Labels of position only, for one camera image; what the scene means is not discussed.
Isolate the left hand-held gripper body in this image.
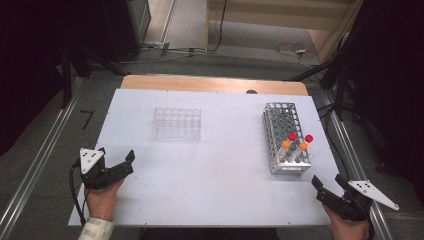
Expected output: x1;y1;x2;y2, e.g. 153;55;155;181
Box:
79;148;135;192

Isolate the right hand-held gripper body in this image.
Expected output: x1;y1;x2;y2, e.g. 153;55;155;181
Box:
315;179;400;222

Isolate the clear plastic tube rack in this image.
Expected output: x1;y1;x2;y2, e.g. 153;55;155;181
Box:
152;106;202;142

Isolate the metal tube rack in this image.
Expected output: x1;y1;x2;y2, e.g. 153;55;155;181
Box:
261;101;313;176

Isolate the person's right hand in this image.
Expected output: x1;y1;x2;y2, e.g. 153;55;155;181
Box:
323;205;370;240

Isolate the person's left hand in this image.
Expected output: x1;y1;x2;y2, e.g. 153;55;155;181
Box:
84;178;125;220

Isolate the black metal stand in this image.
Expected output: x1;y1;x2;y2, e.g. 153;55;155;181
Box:
59;43;128;109
283;49;363;122

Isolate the white table board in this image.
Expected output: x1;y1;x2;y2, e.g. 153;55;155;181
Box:
68;88;358;228

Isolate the wooden table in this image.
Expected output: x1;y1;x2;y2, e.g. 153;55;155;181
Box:
120;74;309;97

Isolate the black curtain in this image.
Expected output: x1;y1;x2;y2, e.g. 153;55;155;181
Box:
343;0;424;204
0;0;113;158

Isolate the black cabinet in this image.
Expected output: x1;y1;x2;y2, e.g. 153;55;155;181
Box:
99;0;152;63

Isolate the light wooden furniture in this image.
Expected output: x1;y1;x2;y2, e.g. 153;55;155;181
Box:
204;0;364;63

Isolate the aluminium floor rail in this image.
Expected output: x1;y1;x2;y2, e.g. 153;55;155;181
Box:
319;89;394;240
0;78;83;240

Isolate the left hand-held gripper cable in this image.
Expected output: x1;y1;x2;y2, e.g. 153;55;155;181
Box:
68;159;88;228

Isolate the black cable beside table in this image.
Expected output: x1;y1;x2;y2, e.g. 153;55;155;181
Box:
318;104;352;181

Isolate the floor cable bundle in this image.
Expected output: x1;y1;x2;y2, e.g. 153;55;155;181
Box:
119;41;208;64

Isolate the grey floor cable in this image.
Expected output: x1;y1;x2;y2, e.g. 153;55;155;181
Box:
273;42;312;68

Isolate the black hanging cable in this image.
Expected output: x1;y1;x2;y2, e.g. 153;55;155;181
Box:
206;0;229;54

